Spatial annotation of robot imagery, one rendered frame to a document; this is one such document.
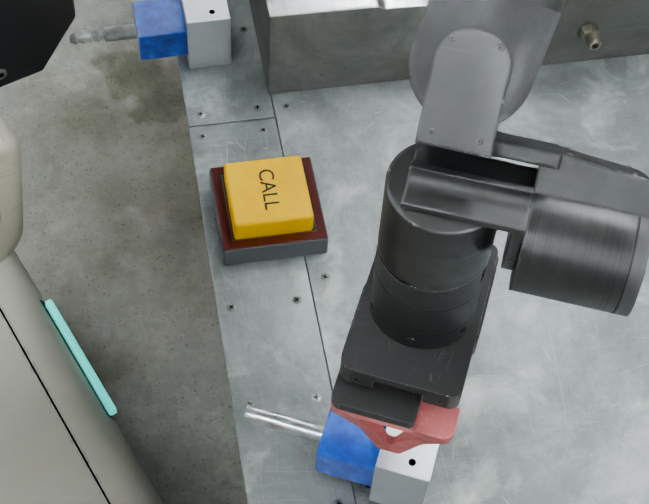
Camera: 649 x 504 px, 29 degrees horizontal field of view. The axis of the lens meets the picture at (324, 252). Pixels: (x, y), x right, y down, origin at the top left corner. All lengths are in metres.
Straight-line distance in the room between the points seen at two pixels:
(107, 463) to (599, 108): 0.70
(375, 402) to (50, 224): 1.35
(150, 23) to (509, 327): 0.38
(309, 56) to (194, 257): 0.93
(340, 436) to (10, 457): 0.70
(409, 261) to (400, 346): 0.07
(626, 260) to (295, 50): 0.49
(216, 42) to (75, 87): 1.11
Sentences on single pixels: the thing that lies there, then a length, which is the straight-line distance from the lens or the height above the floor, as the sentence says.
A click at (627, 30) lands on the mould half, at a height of 0.83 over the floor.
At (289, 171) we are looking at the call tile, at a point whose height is 0.84.
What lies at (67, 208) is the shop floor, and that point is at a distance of 1.99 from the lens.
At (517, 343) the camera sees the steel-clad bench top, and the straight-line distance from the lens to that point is 0.93.
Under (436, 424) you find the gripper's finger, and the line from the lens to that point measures 0.67.
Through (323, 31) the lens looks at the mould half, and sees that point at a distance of 1.01.
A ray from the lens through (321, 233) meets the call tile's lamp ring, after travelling 0.94.
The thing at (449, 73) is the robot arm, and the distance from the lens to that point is 0.57.
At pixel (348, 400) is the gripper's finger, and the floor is 1.00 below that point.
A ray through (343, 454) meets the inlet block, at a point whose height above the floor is 0.84.
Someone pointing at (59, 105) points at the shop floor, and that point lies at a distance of 2.13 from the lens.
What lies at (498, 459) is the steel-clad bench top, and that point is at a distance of 0.88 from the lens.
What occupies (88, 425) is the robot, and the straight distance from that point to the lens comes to 1.48.
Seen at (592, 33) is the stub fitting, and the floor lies 0.85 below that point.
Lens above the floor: 1.59
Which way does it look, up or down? 55 degrees down
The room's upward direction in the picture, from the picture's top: 5 degrees clockwise
